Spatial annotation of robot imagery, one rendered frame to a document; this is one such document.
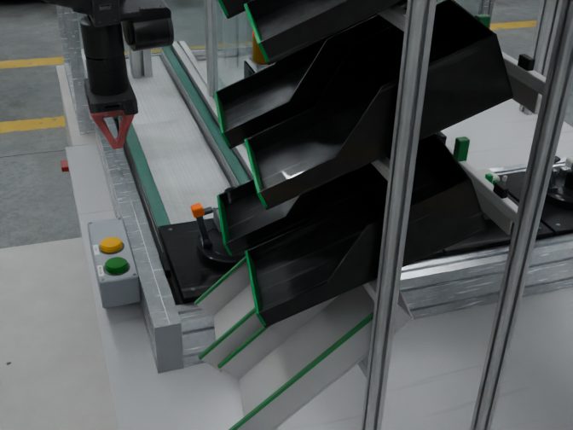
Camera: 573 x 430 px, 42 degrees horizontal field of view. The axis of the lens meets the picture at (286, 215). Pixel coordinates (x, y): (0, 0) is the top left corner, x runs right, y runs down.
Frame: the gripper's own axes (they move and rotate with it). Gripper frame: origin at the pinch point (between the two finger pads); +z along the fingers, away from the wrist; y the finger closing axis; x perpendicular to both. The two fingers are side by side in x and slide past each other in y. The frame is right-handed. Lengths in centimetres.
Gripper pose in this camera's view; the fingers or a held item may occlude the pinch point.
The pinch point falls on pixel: (117, 142)
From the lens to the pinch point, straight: 119.8
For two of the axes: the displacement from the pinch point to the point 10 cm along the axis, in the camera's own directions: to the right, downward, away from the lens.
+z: 0.0, 8.4, 5.4
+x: -9.5, 1.7, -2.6
